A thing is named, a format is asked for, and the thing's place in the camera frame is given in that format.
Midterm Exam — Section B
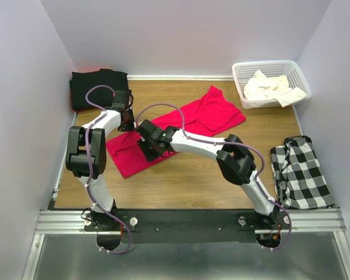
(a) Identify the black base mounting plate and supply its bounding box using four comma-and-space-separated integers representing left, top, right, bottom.
83, 209, 290, 247

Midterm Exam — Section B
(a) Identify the white crumpled t-shirt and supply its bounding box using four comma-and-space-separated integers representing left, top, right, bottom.
244, 70, 308, 107

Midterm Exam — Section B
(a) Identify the white plastic laundry basket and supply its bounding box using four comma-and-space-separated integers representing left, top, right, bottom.
232, 60, 312, 109

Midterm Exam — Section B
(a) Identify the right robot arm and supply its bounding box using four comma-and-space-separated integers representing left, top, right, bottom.
135, 120, 279, 229

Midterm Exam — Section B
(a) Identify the pink red t-shirt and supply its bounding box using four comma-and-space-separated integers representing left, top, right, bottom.
106, 86, 246, 179

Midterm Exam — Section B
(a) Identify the black white checkered cloth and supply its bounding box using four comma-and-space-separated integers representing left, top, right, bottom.
270, 135, 335, 210

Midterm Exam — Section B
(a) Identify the folded black t-shirt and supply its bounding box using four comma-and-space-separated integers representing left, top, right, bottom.
69, 68, 132, 112

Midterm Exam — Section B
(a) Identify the white baseboard strip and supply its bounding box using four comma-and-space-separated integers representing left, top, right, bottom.
127, 75, 234, 81

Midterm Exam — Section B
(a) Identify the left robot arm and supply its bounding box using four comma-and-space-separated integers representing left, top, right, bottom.
65, 85, 135, 231

